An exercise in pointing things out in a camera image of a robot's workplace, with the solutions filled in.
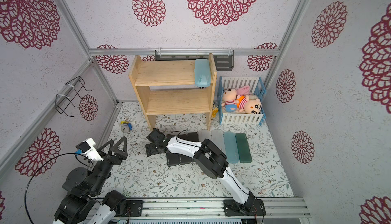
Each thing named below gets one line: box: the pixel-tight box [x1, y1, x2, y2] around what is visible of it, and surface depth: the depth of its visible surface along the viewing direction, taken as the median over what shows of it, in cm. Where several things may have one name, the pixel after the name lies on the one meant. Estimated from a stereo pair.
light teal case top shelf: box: [194, 59, 211, 88], surface depth 76 cm
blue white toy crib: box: [216, 75, 267, 126], surface depth 108 cm
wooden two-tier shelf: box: [128, 52, 218, 130], surface depth 85 cm
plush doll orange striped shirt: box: [234, 94, 263, 115], surface depth 103 cm
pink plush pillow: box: [234, 85, 251, 96], surface depth 114 cm
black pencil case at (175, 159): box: [165, 151, 195, 167], surface depth 89 cm
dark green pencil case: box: [235, 132, 253, 163], surface depth 95 cm
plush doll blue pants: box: [224, 103, 238, 112], surface depth 105 cm
